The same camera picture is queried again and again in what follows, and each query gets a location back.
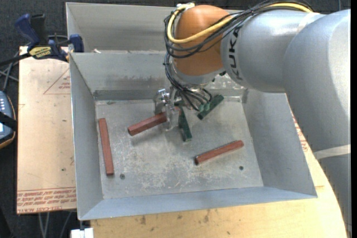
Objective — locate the brown cardboard board, red print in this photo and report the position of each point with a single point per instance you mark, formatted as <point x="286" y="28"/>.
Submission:
<point x="44" y="133"/>

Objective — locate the grey metal bin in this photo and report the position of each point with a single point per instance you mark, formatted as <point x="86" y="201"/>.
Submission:
<point x="178" y="164"/>

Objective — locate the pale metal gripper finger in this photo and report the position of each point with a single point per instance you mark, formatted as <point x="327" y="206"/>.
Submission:
<point x="172" y="120"/>
<point x="159" y="106"/>

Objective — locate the dark green flat block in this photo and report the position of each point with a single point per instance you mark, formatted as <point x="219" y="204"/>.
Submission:
<point x="185" y="126"/>
<point x="216" y="103"/>

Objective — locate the red-brown block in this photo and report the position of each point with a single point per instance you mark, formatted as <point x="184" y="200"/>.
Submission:
<point x="219" y="152"/>
<point x="146" y="124"/>
<point x="106" y="147"/>

